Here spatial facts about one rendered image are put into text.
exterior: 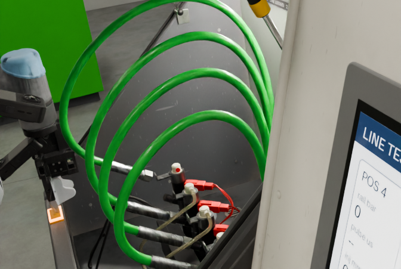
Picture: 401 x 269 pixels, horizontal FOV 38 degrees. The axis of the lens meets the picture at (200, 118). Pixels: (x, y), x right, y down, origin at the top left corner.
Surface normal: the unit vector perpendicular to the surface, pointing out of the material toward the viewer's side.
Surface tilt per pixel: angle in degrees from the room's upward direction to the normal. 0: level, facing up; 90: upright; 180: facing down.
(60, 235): 0
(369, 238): 76
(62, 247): 0
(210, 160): 90
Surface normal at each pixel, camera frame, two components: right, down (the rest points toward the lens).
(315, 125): -0.94, 0.04
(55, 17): 0.33, 0.36
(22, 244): -0.14, -0.90
